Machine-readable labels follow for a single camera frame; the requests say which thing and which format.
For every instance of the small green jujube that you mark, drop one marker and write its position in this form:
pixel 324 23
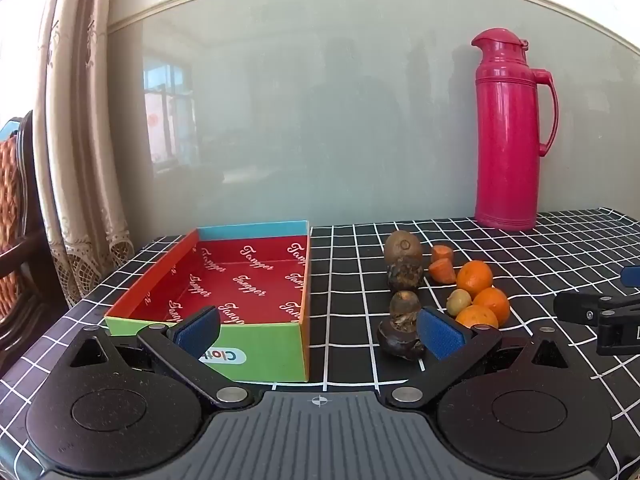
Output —
pixel 458 302

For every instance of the dark wooden chair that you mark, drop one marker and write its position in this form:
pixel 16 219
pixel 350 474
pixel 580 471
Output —
pixel 25 260

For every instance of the colourful cardboard box red inside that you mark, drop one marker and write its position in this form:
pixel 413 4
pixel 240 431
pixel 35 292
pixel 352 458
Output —
pixel 240 285

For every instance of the orange mandarin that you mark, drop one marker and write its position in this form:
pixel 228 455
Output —
pixel 476 317
pixel 493 305
pixel 474 277

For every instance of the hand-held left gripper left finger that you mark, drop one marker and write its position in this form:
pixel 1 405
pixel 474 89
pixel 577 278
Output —
pixel 197 333

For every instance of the black white checked tablecloth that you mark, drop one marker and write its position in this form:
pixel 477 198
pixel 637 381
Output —
pixel 525 265

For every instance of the orange woven chair cushion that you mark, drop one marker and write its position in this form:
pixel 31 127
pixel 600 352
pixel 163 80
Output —
pixel 9 220

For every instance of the dark purple mangosteen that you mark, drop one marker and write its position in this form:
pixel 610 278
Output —
pixel 397 342

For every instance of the wrinkled dark passion fruit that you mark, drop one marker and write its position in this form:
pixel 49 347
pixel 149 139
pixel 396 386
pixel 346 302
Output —
pixel 404 275

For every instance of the beige lace curtain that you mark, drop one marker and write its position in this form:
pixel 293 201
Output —
pixel 85 150

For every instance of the pink thermos jug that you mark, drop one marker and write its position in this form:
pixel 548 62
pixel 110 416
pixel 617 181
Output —
pixel 505 150

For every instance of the small carrot piece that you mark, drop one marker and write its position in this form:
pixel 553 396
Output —
pixel 442 252

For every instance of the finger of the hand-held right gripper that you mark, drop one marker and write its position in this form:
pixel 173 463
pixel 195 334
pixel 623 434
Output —
pixel 577 307
pixel 631 276

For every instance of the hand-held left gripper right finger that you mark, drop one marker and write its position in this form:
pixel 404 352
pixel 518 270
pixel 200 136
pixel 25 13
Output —
pixel 440 335

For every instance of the small brown kiwi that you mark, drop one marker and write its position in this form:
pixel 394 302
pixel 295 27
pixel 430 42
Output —
pixel 405 305

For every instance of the large carrot piece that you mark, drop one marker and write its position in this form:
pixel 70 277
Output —
pixel 443 272

